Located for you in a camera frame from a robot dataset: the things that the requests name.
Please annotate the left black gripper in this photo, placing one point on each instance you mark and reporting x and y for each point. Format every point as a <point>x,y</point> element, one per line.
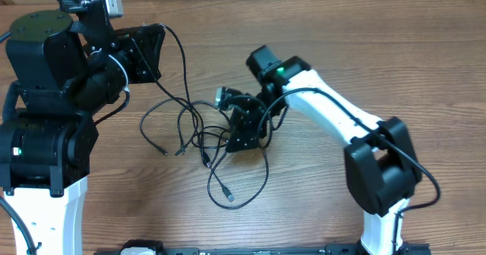
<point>151,51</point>

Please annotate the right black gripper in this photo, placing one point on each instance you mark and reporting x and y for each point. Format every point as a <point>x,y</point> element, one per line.
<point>245,122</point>

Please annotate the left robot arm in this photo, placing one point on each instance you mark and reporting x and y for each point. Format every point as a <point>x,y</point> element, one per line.
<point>69,63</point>

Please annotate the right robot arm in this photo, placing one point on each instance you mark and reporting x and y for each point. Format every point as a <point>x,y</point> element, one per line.
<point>380,161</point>

